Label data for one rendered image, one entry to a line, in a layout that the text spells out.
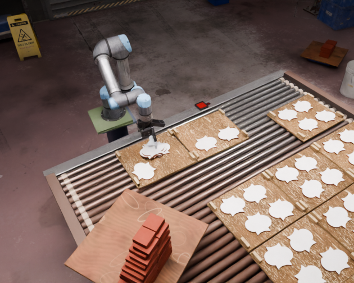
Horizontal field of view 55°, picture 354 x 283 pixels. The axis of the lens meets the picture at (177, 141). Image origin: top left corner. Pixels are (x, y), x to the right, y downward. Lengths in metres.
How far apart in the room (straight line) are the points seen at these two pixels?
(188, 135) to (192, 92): 2.05
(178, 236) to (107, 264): 0.35
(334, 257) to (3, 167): 3.11
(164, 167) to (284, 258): 0.86
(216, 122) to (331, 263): 1.16
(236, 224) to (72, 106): 2.95
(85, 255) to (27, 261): 1.40
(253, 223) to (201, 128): 0.82
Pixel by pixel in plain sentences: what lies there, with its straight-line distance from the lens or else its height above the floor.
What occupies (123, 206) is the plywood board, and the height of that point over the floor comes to 1.04.
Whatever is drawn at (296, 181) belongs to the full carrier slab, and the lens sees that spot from 2.14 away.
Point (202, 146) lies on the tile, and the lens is 2.24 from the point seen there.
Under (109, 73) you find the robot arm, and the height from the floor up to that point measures 1.43.
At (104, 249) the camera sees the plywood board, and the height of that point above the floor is 1.04.
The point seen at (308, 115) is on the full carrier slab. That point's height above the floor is 0.94.
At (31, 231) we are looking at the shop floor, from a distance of 3.24.
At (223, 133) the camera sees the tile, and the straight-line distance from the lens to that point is 2.34.
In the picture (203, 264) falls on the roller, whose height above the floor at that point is 0.92.
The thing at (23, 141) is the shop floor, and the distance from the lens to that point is 4.08.
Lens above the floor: 2.51
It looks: 44 degrees down
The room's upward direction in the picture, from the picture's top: 2 degrees counter-clockwise
